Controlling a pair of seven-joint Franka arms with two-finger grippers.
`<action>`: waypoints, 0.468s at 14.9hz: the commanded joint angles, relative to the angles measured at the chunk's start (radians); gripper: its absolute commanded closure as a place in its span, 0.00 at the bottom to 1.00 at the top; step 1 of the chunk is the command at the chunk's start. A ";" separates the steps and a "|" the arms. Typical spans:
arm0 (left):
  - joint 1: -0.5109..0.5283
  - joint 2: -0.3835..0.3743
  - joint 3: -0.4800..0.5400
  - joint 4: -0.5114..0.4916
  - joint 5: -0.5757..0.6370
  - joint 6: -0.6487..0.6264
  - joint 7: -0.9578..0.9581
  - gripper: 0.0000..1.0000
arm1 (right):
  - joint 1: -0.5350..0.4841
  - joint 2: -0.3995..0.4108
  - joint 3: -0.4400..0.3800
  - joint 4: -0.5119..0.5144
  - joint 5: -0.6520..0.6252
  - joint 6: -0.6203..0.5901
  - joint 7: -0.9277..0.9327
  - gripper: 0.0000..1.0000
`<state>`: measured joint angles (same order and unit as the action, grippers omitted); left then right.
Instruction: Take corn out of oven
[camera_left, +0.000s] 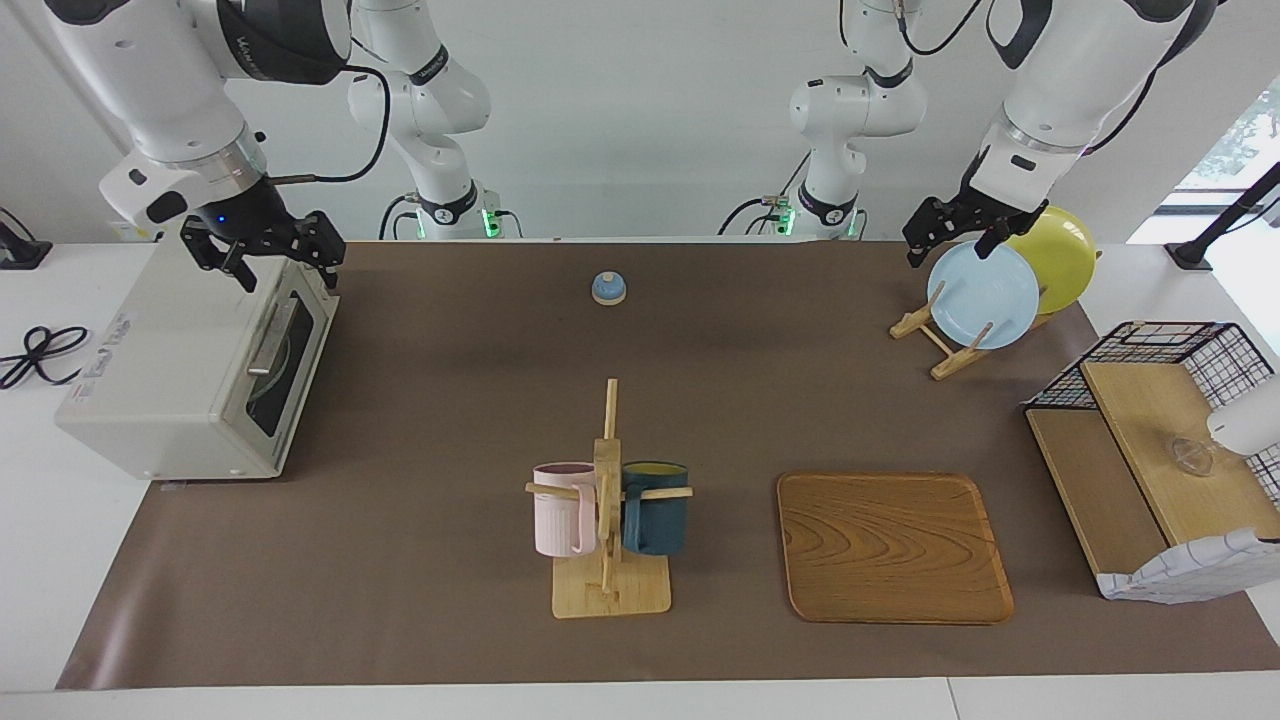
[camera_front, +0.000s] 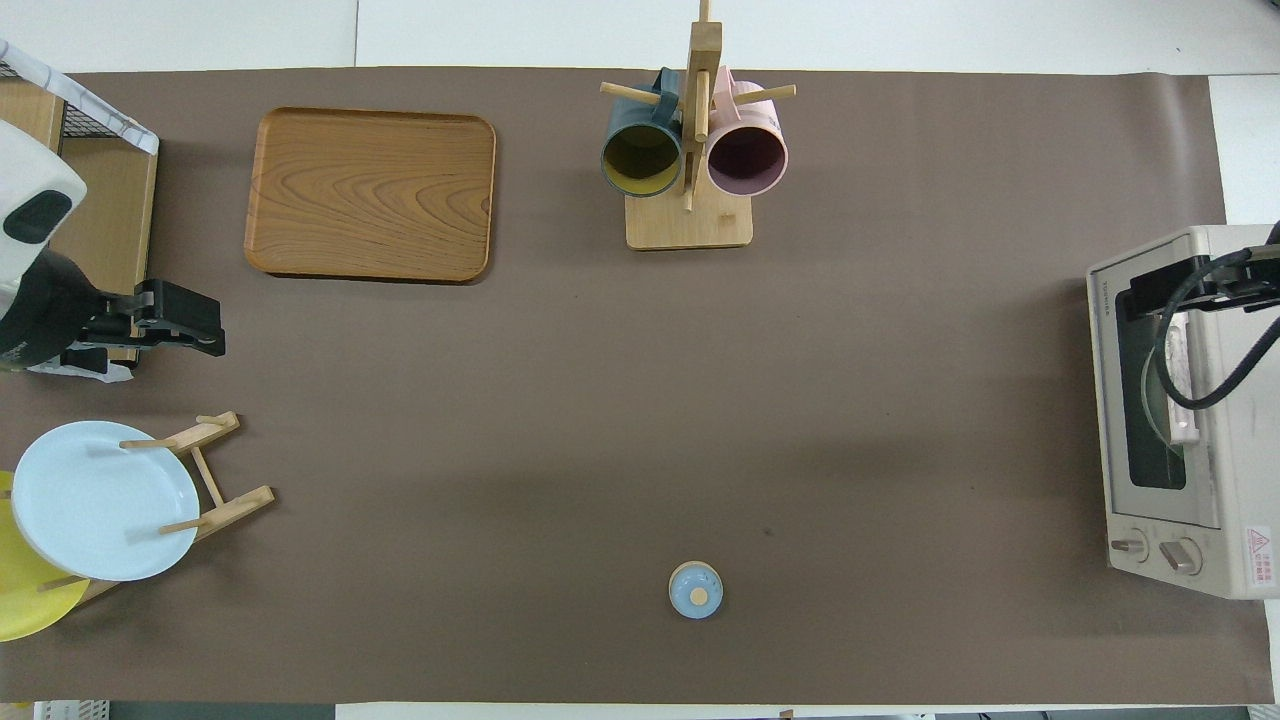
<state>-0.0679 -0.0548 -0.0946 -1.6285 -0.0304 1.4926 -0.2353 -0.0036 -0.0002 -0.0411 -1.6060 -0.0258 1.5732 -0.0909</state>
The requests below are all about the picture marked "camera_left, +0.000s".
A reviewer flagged white toaster oven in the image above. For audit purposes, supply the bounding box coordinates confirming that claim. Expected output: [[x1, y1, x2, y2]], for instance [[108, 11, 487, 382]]
[[55, 240, 341, 482]]

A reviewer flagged light blue plate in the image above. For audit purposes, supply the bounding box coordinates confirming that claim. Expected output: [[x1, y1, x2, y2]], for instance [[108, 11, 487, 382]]
[[927, 241, 1041, 350]]

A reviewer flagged yellow plate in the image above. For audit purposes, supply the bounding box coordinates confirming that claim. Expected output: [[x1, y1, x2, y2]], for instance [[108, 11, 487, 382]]
[[1005, 205, 1098, 316]]

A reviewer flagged wooden plate rack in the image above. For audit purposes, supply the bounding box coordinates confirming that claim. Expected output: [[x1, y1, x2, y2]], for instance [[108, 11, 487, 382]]
[[890, 280, 1061, 381]]

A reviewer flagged brown table mat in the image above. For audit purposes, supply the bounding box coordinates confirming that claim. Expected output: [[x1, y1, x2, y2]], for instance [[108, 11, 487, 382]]
[[57, 240, 1280, 691]]

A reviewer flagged brown wooden tray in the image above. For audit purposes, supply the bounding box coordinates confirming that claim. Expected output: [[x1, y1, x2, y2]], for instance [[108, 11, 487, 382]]
[[777, 472, 1015, 625]]

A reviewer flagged clear glass cup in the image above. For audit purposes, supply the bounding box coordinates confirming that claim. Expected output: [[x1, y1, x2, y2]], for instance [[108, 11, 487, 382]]
[[1165, 435, 1216, 478]]

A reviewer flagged white rounded device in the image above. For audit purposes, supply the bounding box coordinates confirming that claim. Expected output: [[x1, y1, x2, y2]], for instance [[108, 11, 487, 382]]
[[1206, 375, 1280, 457]]

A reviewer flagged pink mug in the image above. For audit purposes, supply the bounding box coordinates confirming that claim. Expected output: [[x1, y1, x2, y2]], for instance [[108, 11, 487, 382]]
[[532, 462, 599, 558]]

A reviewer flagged dark blue mug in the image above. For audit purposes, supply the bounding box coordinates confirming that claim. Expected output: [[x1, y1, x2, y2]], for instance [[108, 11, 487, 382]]
[[621, 461, 690, 557]]

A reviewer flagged white checked cloth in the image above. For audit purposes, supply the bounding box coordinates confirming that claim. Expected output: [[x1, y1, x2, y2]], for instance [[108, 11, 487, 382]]
[[1096, 528, 1280, 605]]

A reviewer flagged wooden mug tree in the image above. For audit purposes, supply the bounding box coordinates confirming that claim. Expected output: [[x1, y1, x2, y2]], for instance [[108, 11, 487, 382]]
[[525, 378, 694, 619]]

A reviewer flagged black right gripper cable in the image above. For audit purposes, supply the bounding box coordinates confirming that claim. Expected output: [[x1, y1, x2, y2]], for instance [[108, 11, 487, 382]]
[[265, 65, 391, 186]]

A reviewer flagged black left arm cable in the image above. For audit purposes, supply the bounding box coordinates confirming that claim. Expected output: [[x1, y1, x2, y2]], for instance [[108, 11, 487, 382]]
[[893, 0, 1166, 156]]

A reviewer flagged black camera stand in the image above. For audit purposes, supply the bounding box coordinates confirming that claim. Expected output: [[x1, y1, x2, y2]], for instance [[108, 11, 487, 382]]
[[1165, 160, 1280, 271]]

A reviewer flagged black coiled cable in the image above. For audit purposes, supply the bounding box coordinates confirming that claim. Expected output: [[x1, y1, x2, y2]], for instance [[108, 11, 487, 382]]
[[0, 325, 91, 391]]

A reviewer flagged black clamp mount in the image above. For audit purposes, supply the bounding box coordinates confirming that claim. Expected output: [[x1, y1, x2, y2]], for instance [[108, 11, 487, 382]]
[[0, 207, 53, 271]]

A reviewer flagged black wire wooden shelf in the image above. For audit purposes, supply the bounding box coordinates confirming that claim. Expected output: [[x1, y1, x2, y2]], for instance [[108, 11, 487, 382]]
[[1022, 321, 1280, 601]]

